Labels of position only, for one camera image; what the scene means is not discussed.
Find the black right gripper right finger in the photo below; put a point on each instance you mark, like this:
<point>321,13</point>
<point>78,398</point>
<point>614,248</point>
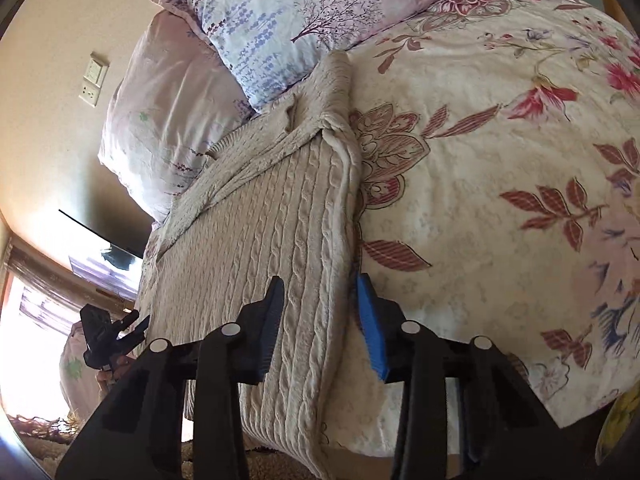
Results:
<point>506,432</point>

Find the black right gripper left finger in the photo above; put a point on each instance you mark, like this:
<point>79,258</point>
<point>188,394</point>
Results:
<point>135,433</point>

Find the beige cable knit sweater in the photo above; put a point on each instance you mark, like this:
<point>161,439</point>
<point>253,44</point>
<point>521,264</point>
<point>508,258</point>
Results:
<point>278,199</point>

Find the person's left hand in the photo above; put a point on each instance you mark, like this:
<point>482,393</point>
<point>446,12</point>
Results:
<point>108,378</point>

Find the pink floral cloth bundle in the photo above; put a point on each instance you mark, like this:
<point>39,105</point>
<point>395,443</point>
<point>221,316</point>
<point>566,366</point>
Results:
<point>81,389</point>

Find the window with curtain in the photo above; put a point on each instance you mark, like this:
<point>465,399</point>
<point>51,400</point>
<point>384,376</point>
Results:
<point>41,302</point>

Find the pink pillow with green clover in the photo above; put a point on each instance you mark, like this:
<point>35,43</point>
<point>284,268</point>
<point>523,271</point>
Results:
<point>176,101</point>

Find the floral quilt bedspread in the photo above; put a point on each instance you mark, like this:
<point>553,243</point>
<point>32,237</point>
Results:
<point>498,196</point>

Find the blue lavender print pillow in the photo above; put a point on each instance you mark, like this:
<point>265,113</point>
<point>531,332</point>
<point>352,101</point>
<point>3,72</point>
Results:
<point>269,45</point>

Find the white wall switch socket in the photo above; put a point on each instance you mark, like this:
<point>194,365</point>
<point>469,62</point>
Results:
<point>93,80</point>

